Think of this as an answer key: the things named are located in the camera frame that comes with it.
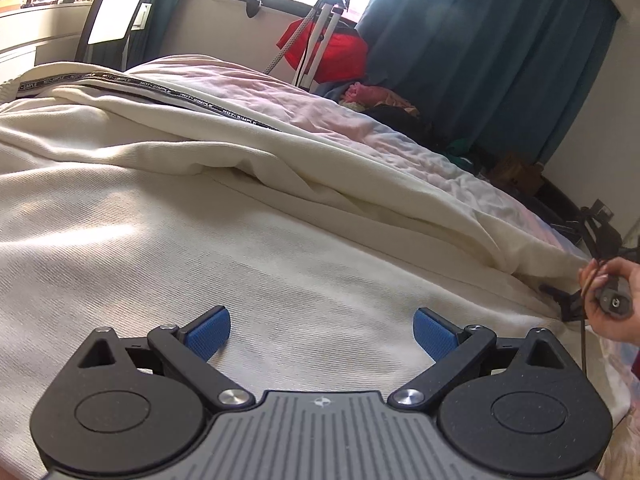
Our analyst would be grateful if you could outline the red bag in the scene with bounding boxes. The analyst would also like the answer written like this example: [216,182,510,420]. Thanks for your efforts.
[277,15,371,83]

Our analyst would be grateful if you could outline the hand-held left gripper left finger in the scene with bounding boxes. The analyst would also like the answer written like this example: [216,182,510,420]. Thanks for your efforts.
[80,304,256,411]

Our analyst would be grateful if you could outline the white dressing table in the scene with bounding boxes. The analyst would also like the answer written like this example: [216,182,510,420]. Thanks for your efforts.
[0,0,93,81]

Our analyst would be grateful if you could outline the cream white pants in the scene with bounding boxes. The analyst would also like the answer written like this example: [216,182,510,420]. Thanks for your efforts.
[0,61,631,480]

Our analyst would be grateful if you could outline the wide blue curtain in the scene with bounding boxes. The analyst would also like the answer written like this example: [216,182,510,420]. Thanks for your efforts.
[355,0,621,176]

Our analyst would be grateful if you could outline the pile of mixed clothes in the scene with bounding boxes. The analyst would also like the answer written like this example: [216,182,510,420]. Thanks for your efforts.
[315,80,501,176]

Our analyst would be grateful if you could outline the narrow blue curtain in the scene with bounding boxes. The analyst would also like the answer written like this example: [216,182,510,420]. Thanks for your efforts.
[145,0,196,63]

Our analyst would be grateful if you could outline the pink and blue bed blanket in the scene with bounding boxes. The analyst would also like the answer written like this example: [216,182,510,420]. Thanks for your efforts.
[122,55,640,480]

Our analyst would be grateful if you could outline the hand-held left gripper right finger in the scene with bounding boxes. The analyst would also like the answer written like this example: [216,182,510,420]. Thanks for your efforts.
[387,306,571,410]

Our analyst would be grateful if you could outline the person's right hand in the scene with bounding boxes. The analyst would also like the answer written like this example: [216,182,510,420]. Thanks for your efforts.
[579,256,640,346]

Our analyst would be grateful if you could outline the brown paper bag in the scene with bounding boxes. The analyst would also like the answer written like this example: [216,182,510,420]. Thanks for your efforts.
[492,152,543,191]

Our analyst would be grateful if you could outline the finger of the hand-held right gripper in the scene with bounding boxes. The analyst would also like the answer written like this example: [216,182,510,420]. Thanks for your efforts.
[539,284,587,323]

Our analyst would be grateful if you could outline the black and white chair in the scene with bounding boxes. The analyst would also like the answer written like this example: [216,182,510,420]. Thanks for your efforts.
[75,0,153,68]

